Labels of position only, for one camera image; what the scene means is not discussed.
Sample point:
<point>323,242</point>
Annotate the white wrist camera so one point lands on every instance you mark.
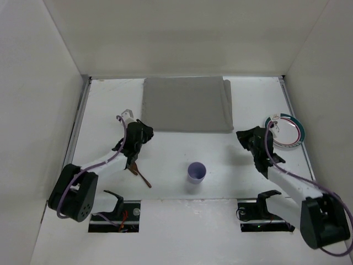
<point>127,116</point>
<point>273,127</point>

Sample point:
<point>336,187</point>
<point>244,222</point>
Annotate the brown wooden spoon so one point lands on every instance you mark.
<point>144,179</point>

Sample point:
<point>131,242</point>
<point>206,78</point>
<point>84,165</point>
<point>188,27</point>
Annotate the brown wooden fork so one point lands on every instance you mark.
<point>134,169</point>

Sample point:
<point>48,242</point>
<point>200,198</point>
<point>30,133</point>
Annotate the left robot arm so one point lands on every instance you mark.
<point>73,195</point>

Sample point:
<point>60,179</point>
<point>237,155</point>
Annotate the white plate with green rim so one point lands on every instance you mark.
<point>291,134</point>

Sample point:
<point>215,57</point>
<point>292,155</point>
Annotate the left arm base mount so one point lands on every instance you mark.
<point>113,214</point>

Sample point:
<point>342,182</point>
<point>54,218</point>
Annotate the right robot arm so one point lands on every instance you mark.
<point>320,215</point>

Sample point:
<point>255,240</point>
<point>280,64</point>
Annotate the purple plastic cup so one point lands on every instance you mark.
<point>196,172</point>

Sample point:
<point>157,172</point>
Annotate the grey cloth placemat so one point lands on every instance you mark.
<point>188,104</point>

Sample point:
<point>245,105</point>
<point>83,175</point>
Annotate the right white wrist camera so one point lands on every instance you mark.
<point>273,127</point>

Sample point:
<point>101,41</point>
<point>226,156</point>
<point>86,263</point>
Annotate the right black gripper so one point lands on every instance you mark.
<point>249,138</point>

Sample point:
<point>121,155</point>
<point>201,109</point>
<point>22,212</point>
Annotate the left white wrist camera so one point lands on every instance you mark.
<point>127,116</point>

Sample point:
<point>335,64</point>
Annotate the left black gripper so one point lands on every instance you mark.
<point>132,159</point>

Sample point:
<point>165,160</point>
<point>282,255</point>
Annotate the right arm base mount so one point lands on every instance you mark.
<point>254,216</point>

